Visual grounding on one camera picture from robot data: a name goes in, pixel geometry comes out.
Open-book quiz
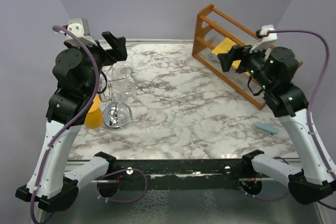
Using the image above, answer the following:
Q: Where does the wooden shelf rack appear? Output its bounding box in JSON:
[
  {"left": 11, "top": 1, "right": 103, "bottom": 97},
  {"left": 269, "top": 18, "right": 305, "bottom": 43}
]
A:
[{"left": 192, "top": 4, "right": 308, "bottom": 116}]

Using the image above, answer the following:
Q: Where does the blue patterned small item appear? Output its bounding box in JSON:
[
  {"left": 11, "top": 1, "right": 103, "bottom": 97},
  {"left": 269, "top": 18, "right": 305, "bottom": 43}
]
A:
[{"left": 209, "top": 52, "right": 219, "bottom": 62}]

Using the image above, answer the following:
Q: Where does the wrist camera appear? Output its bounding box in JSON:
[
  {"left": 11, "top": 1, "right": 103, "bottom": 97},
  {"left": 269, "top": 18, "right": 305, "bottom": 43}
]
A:
[
  {"left": 249, "top": 25, "right": 277, "bottom": 53},
  {"left": 67, "top": 18, "right": 97, "bottom": 46}
]

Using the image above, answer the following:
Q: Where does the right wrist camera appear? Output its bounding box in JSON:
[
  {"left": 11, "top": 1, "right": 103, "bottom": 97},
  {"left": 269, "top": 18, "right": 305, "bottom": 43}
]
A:
[{"left": 249, "top": 25, "right": 277, "bottom": 53}]

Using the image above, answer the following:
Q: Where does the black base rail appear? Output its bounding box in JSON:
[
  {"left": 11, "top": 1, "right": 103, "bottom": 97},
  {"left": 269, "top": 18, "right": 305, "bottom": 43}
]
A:
[{"left": 91, "top": 151, "right": 272, "bottom": 192}]

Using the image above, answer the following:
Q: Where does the chrome wine glass rack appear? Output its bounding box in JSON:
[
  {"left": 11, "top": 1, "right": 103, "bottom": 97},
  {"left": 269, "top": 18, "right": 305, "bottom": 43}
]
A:
[{"left": 98, "top": 66, "right": 132, "bottom": 131}]

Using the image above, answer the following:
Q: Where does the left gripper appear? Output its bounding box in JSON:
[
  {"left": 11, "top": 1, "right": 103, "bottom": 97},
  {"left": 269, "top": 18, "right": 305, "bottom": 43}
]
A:
[{"left": 65, "top": 31, "right": 127, "bottom": 95}]

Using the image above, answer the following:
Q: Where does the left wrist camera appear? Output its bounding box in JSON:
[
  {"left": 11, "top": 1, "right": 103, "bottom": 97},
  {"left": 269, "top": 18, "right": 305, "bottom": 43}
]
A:
[{"left": 67, "top": 18, "right": 97, "bottom": 46}]

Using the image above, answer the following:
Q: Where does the clear wine glass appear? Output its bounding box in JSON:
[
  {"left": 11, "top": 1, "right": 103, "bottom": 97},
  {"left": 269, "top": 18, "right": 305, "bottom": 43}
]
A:
[
  {"left": 116, "top": 79, "right": 137, "bottom": 100},
  {"left": 112, "top": 61, "right": 134, "bottom": 81}
]

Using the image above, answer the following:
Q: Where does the purple loop cable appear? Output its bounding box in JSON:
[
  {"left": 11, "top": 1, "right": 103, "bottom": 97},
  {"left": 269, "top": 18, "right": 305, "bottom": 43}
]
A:
[
  {"left": 243, "top": 155, "right": 297, "bottom": 202},
  {"left": 96, "top": 168, "right": 149, "bottom": 204}
]

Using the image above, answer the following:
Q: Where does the light blue eraser block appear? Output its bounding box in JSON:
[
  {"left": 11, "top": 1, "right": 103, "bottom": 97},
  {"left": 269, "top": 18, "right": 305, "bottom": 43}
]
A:
[{"left": 254, "top": 122, "right": 279, "bottom": 136}]

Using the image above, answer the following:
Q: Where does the purple loop cable left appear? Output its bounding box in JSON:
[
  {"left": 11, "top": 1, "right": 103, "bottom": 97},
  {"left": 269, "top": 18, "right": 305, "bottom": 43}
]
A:
[{"left": 96, "top": 168, "right": 149, "bottom": 204}]

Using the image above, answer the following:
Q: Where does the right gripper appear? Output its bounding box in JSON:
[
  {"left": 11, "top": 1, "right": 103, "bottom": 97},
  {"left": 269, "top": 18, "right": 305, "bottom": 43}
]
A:
[{"left": 218, "top": 40, "right": 274, "bottom": 91}]

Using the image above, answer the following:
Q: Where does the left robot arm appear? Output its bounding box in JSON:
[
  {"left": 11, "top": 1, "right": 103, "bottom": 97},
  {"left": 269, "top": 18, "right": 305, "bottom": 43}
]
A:
[{"left": 15, "top": 31, "right": 127, "bottom": 213}]

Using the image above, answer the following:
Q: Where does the yellow plastic wine glass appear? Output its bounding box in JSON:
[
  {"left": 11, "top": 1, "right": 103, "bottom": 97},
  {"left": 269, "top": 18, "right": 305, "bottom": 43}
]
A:
[{"left": 84, "top": 95, "right": 103, "bottom": 129}]

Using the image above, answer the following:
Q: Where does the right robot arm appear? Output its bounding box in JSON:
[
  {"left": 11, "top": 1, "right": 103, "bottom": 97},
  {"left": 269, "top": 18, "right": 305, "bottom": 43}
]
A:
[{"left": 217, "top": 45, "right": 335, "bottom": 205}]

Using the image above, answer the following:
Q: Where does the purple loop cable right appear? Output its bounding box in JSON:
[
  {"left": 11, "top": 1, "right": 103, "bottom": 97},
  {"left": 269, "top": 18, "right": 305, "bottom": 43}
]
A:
[{"left": 243, "top": 155, "right": 297, "bottom": 202}]

